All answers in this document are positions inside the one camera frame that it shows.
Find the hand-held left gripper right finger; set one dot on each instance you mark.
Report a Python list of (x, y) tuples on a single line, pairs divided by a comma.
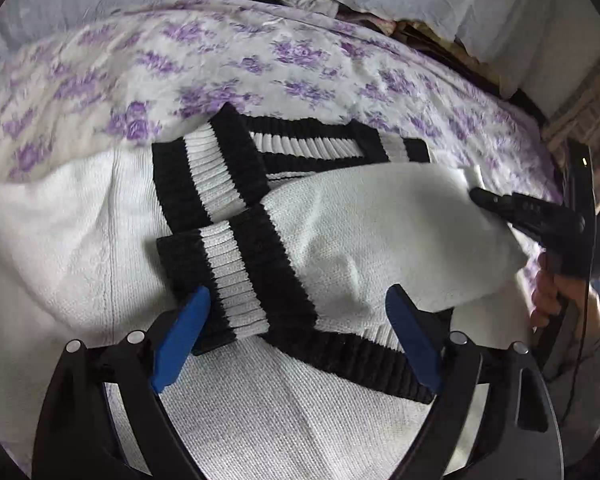
[(412, 340)]

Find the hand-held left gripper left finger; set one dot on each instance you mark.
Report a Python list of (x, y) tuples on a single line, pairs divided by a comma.
[(180, 340)]

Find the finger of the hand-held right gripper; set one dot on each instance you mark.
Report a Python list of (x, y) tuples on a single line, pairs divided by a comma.
[(535, 217)]

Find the white sweater black striped trim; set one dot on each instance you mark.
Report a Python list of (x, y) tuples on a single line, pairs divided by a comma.
[(380, 220)]

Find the person's right forearm grey sleeve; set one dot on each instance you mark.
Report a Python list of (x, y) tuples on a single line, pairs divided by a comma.
[(597, 385)]

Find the person's right hand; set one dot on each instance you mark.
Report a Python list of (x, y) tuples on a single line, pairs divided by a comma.
[(547, 295)]

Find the beige checked cloth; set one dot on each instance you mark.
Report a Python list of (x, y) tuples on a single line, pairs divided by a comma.
[(590, 110)]

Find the purple floral bed sheet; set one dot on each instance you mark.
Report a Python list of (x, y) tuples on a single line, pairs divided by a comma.
[(280, 60)]

